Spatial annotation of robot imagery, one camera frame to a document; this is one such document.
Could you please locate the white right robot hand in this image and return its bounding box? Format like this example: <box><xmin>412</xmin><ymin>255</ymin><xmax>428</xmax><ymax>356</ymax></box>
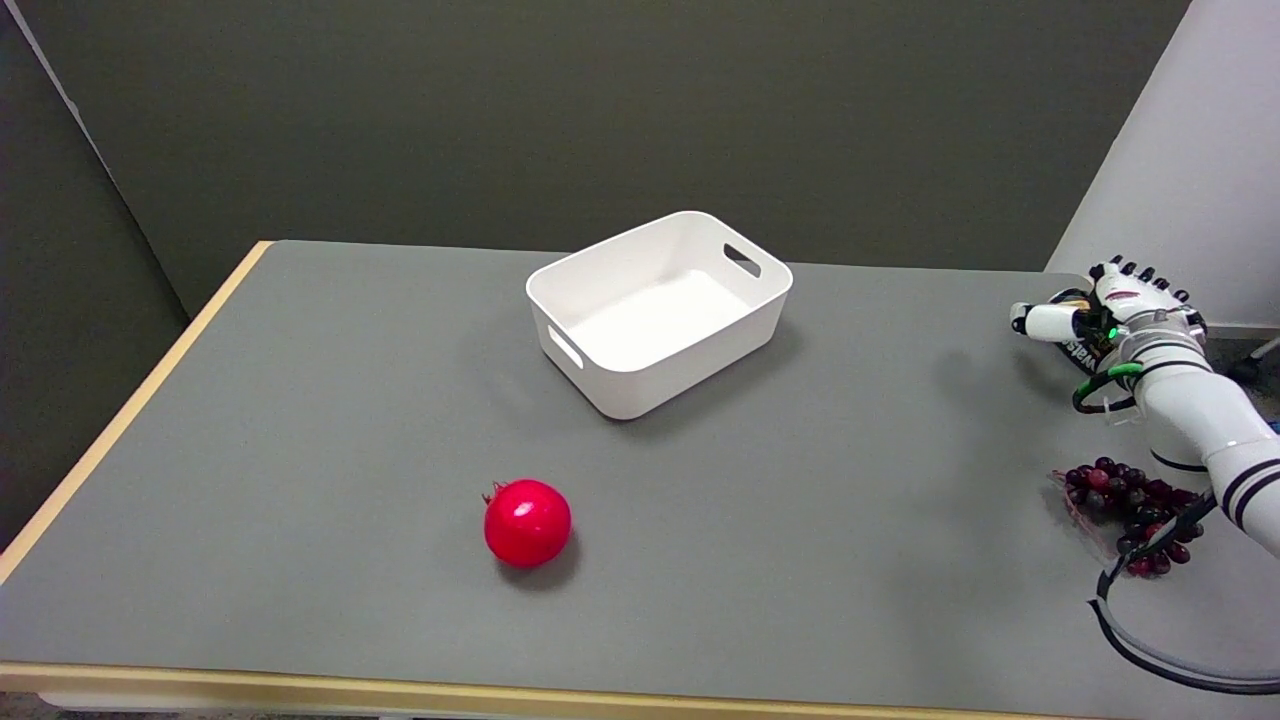
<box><xmin>1010</xmin><ymin>257</ymin><xmax>1207</xmax><ymax>377</ymax></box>

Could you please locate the red pomegranate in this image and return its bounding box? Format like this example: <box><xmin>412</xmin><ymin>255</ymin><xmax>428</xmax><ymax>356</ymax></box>
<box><xmin>482</xmin><ymin>478</ymin><xmax>573</xmax><ymax>570</ymax></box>

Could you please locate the white plastic storage basket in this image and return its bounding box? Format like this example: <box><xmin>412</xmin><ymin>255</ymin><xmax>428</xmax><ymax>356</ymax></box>
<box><xmin>526</xmin><ymin>210</ymin><xmax>794</xmax><ymax>421</ymax></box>

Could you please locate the black watsons drink can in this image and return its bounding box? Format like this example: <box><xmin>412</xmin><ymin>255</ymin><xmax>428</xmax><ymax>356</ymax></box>
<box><xmin>1046</xmin><ymin>288</ymin><xmax>1109</xmax><ymax>378</ymax></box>

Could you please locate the dark red grape bunch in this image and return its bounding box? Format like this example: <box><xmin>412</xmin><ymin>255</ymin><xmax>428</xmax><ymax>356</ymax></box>
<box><xmin>1050</xmin><ymin>456</ymin><xmax>1205</xmax><ymax>578</ymax></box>

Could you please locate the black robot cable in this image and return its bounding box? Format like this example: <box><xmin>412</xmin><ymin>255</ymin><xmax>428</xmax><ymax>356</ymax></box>
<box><xmin>1088</xmin><ymin>492</ymin><xmax>1280</xmax><ymax>696</ymax></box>

